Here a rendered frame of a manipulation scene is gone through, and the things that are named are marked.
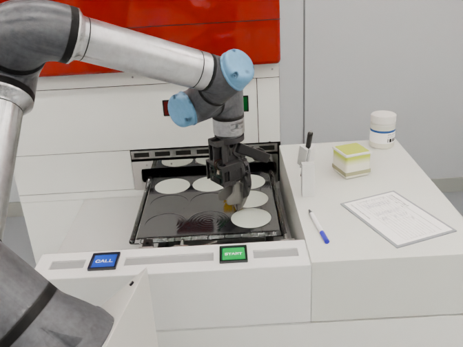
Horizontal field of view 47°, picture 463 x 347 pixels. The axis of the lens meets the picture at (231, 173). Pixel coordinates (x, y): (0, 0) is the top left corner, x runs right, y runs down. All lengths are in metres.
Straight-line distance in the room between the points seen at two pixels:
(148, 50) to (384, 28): 2.28
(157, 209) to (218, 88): 0.48
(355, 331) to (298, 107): 2.12
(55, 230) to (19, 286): 1.09
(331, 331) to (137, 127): 0.82
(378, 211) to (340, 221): 0.10
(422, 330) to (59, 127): 1.11
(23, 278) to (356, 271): 0.63
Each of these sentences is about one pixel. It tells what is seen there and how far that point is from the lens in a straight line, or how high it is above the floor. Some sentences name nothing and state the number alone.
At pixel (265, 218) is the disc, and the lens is 1.32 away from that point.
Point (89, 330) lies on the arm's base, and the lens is 0.72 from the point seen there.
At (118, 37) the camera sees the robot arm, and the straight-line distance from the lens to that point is 0.95.
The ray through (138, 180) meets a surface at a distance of 1.64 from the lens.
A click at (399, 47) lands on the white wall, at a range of 3.18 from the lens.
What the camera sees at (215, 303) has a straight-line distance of 1.09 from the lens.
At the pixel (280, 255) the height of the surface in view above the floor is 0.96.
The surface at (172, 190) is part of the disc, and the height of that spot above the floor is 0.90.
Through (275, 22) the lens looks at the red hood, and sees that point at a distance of 1.45.
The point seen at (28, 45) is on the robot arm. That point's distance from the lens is 0.92.
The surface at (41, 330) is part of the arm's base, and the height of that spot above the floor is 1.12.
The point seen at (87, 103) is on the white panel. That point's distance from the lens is 1.59.
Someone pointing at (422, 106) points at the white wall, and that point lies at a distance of 3.32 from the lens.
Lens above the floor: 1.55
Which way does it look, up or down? 24 degrees down
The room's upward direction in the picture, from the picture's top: 3 degrees counter-clockwise
